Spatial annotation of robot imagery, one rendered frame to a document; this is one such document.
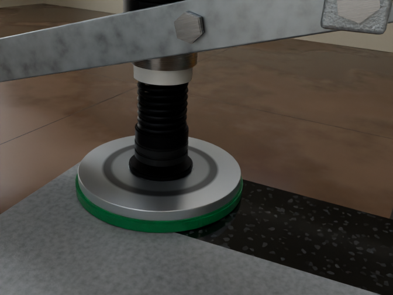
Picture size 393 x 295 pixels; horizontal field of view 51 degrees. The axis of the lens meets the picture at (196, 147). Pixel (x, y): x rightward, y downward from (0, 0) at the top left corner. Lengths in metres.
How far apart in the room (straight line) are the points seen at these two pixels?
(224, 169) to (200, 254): 0.15
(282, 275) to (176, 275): 0.11
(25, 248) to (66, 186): 0.13
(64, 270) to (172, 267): 0.10
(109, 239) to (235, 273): 0.14
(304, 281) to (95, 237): 0.22
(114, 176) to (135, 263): 0.13
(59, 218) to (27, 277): 0.10
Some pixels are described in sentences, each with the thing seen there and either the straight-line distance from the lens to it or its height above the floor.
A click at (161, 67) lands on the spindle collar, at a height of 0.98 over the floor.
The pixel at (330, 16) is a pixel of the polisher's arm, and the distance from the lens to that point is 0.36.
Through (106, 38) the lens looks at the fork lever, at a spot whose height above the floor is 1.00.
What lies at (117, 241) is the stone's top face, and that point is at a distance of 0.46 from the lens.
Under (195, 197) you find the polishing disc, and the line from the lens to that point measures 0.49.
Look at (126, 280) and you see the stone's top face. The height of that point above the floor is 0.81.
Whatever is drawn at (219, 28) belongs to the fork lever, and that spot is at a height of 1.03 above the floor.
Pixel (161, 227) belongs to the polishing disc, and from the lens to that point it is 0.47.
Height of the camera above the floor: 1.09
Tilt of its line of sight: 25 degrees down
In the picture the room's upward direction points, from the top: 4 degrees clockwise
